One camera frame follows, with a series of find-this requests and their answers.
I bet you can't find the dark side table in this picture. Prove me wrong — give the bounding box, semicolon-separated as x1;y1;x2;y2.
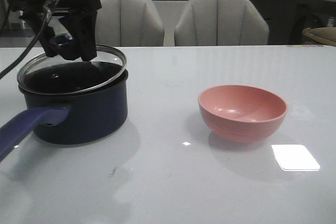
289;0;335;45

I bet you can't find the black cable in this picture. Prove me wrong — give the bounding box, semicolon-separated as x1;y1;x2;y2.
0;0;60;80

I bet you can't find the dark blue saucepan purple handle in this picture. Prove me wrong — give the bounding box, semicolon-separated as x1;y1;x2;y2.
1;71;128;159

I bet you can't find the glass lid with blue knob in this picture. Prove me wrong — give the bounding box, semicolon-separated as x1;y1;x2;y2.
17;33;127;95

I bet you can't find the grey upholstered chair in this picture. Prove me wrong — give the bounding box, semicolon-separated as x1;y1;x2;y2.
96;0;165;47
174;0;269;46

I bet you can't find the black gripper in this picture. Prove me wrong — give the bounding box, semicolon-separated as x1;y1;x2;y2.
10;0;101;61

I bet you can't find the right grey upholstered chair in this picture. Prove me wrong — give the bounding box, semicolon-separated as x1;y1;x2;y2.
174;0;269;46

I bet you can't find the pink plastic bowl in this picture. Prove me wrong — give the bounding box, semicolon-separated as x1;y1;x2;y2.
198;85;288;143

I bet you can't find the left grey upholstered chair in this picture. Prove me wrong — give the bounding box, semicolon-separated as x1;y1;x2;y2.
96;0;165;47

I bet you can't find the tan sofa cushion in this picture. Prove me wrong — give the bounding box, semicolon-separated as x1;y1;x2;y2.
302;27;336;47

